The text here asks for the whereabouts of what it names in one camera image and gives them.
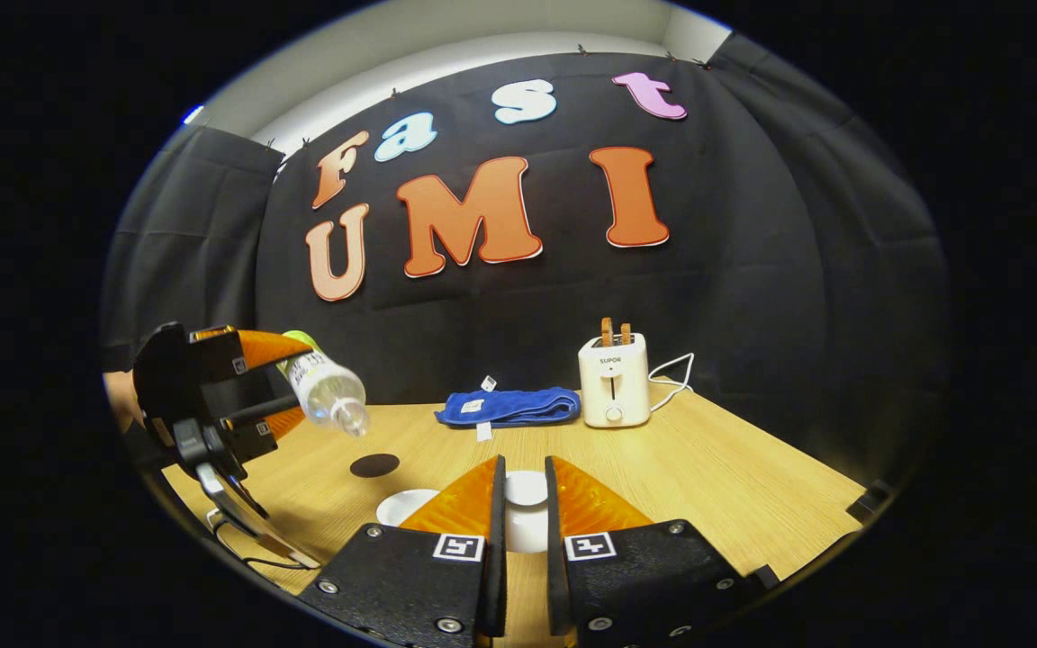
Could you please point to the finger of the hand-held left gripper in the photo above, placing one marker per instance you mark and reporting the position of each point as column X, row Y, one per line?
column 257, row 414
column 262, row 346

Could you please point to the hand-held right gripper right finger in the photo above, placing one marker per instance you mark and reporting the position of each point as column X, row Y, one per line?
column 635, row 576

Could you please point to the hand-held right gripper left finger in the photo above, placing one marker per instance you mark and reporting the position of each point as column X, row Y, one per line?
column 410, row 576

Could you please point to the white teacup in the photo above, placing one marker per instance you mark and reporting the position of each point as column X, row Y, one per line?
column 401, row 508

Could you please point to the clear plastic water bottle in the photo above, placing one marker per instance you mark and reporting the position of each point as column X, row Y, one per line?
column 329, row 391

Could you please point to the dark round coaster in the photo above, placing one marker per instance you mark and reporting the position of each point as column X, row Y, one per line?
column 374, row 465

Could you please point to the white toaster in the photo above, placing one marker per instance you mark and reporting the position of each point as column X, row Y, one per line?
column 615, row 382

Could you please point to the folded blue towel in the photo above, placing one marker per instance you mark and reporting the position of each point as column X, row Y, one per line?
column 518, row 407

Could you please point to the ceiling light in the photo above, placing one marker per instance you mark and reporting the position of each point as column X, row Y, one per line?
column 193, row 114

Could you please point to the brown toast slice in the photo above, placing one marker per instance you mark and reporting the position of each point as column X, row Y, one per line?
column 607, row 331
column 626, row 333

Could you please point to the black backdrop cloth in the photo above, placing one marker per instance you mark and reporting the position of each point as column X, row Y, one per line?
column 527, row 315

